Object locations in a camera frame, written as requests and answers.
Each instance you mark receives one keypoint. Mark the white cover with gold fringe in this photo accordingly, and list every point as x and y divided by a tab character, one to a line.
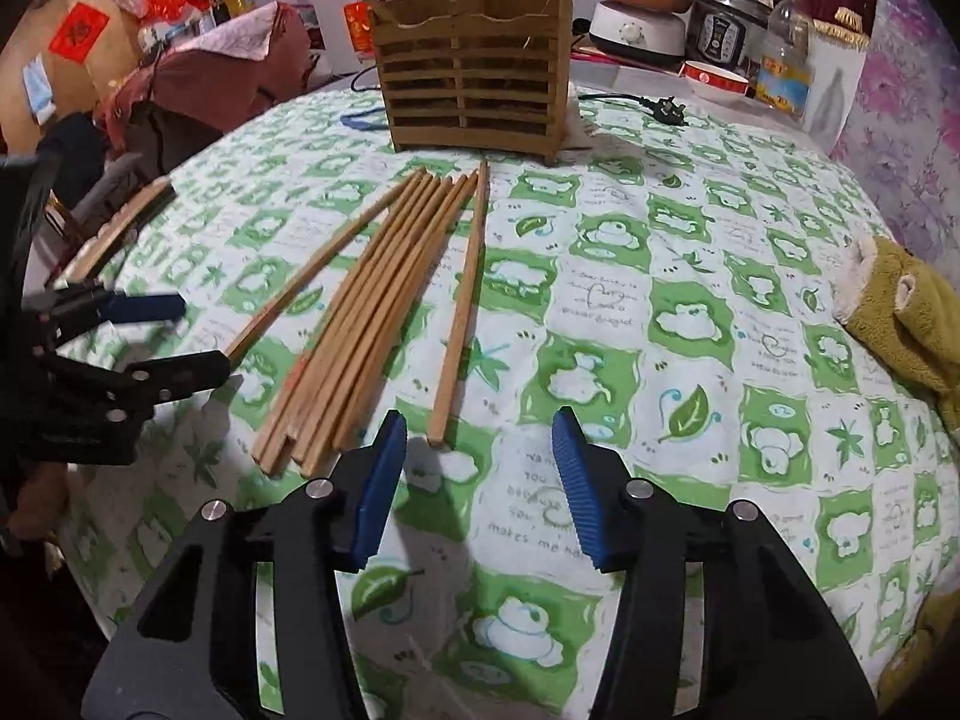
840	82

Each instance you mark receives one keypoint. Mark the slatted wooden chopstick holder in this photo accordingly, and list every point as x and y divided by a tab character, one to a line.
472	82

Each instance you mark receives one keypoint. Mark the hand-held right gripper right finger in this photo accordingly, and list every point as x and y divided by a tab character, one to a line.
585	495

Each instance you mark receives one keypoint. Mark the red square paper decoration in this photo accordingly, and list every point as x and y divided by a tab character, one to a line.
79	32

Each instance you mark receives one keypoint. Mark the red and white bowl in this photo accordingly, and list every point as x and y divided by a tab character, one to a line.
716	81

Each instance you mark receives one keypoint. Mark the olive fleece item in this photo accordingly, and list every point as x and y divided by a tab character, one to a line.
926	660

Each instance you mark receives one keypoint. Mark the blue plastic strip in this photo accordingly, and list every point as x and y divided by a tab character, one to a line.
360	121

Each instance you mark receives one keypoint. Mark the green patterned tablecloth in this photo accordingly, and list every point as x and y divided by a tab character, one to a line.
600	300

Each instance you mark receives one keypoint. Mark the white electric hot plate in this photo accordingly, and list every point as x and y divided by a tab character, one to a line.
637	34

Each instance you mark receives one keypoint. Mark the olive plush toy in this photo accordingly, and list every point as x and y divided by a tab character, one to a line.
900	315

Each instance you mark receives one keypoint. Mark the blue face mask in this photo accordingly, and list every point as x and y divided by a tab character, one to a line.
37	86

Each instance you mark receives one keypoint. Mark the white tissue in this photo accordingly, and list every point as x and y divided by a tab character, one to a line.
579	124

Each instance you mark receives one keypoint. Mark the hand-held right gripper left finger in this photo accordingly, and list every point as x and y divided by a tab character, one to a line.
375	495

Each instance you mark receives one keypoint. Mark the clear plastic oil bottle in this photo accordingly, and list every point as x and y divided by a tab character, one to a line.
784	60

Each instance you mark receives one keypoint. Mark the silver black pressure cooker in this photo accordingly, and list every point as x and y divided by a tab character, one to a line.
727	26

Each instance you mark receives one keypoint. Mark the maroon cloth pile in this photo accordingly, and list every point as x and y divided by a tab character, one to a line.
217	67

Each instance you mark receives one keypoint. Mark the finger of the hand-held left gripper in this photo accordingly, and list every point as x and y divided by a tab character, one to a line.
146	307
187	373

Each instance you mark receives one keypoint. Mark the pile of wooden chopsticks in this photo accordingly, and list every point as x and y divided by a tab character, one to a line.
360	330

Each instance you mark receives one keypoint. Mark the brown wooden chair back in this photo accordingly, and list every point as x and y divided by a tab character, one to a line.
120	229

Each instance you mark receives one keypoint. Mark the pink floral cloth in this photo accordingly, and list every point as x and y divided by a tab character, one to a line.
907	105

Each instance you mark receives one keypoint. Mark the red gift bag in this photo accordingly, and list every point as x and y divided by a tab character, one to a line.
360	30

